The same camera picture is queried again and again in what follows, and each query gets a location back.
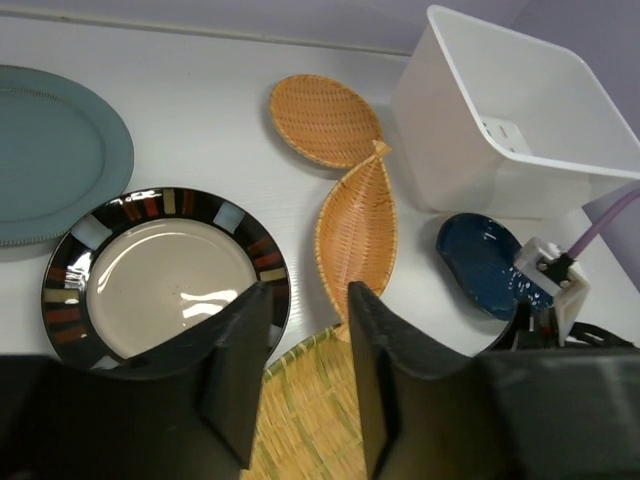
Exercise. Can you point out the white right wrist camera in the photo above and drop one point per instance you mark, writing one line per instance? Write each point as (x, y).
(559, 276)

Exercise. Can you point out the white plastic bin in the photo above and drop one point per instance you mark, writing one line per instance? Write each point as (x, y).
(500, 123)

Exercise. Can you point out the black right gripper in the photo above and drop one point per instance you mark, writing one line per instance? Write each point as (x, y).
(529, 329)

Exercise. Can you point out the round orange woven basket plate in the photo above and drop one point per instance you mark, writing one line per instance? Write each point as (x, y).
(324, 120)

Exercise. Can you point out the yellow green woven bamboo tray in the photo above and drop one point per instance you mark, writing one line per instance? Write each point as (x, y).
(308, 425)

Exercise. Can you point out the teal round ceramic plate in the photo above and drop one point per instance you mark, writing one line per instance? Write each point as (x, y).
(64, 151)

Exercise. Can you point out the leaf shaped orange woven tray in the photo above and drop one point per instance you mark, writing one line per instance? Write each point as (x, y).
(356, 234)

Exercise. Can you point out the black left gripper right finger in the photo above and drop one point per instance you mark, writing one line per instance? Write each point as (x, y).
(419, 400)

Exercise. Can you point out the dark blue shell shaped plate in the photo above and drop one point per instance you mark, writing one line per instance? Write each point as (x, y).
(480, 253)

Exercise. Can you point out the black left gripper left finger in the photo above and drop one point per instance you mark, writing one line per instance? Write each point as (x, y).
(212, 375)

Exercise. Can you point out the black rimmed beige plate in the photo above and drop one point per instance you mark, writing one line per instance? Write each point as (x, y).
(151, 264)

